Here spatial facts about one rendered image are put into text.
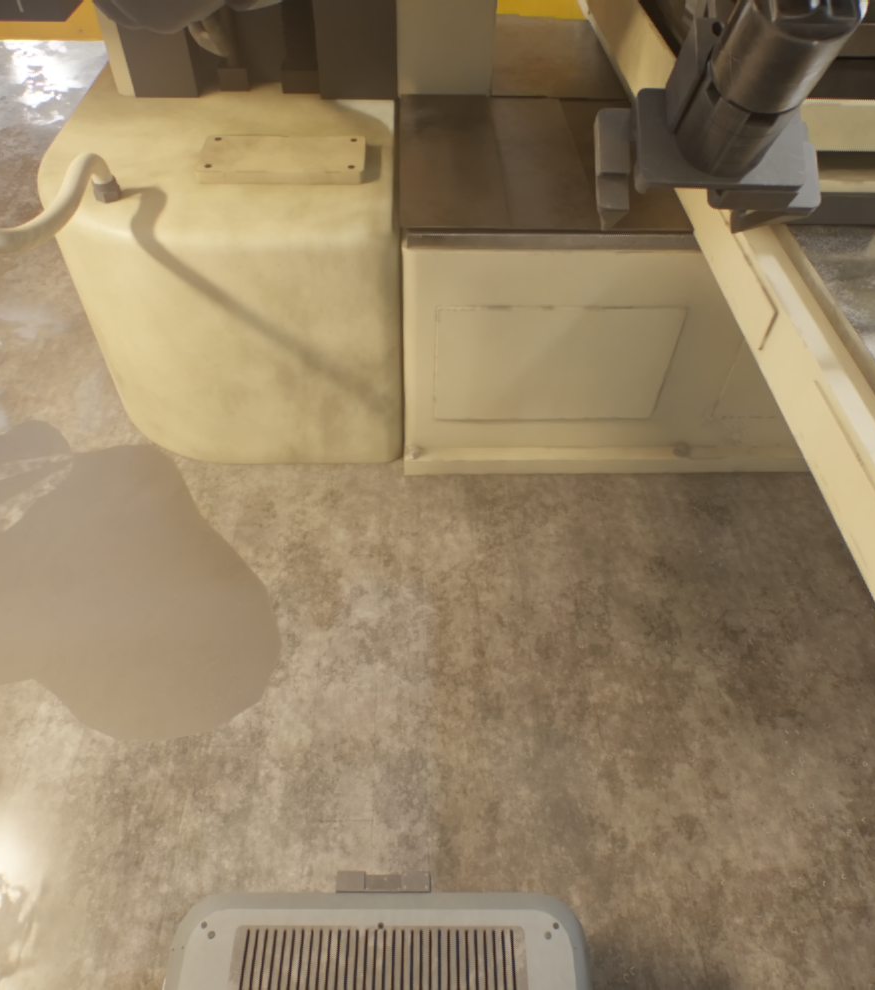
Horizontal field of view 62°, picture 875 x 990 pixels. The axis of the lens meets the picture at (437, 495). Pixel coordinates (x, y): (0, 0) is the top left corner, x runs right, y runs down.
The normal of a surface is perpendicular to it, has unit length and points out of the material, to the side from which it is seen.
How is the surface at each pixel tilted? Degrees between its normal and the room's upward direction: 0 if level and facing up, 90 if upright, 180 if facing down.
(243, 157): 0
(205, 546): 0
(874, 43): 90
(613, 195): 30
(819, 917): 0
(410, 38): 90
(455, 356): 90
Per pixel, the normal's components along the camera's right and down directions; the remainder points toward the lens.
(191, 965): 0.03, -0.65
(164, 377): -0.30, 0.72
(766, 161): 0.02, -0.18
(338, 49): 0.04, 0.76
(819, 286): -1.00, 0.01
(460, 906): 0.01, -1.00
